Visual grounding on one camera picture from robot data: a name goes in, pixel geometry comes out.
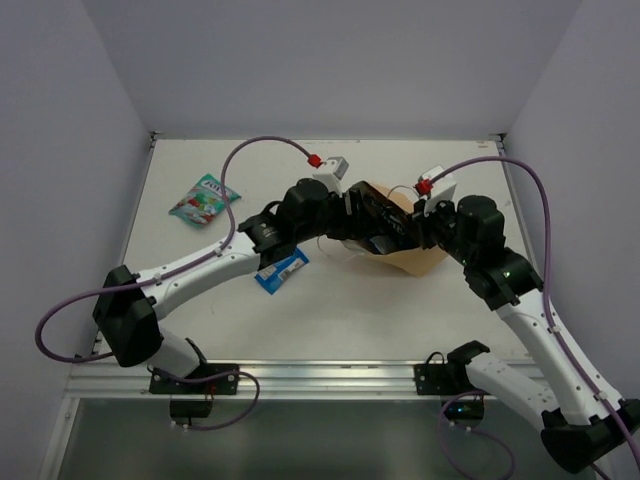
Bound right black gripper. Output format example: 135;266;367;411
407;193;476;269

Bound brown paper bag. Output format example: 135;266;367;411
316;183;447;278

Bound blue kettle chips bag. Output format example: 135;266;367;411
369;235;396;255

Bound blue snack packet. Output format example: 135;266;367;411
254;247;309;295

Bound teal snack packet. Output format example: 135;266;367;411
168;174;242;228

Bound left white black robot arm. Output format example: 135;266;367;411
93;178;380;393

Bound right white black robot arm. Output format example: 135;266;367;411
410;195;639;474

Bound black snack bag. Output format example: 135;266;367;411
349;181;418;254

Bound right black controller box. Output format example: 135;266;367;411
444;397;485;422

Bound black controller box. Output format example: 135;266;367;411
169;398;213;422
444;397;485;422

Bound left black controller box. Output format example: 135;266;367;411
169;398;213;422

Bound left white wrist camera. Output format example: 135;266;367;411
312;156;349;195

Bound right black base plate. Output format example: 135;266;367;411
413;351;475;396

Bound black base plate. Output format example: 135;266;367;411
149;363;240;396
413;351;475;396

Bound aluminium mounting rail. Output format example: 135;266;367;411
64;358;546;401

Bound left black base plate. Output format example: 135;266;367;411
149;363;240;396

